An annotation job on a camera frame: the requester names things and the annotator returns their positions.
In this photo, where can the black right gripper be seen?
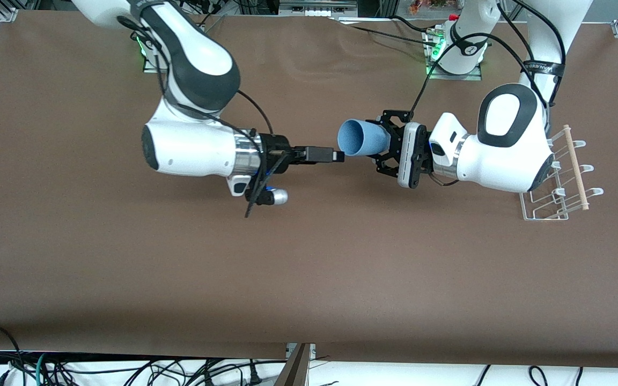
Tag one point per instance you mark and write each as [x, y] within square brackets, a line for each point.
[275, 151]

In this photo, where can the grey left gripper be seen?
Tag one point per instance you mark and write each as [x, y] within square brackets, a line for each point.
[393, 140]

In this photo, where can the blue plastic cup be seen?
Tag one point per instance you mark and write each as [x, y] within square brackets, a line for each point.
[365, 138]

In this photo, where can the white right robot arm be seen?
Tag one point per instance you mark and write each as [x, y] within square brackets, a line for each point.
[191, 150]

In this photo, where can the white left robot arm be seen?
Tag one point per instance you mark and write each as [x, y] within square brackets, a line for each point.
[502, 161]

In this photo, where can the brown table cover sheet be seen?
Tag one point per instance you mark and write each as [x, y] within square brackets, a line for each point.
[309, 268]

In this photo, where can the white power strip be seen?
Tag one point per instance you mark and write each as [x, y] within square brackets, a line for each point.
[317, 10]

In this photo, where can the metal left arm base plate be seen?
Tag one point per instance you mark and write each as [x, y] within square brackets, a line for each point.
[472, 76]

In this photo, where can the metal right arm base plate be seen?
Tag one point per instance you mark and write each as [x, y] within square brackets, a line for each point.
[151, 64]

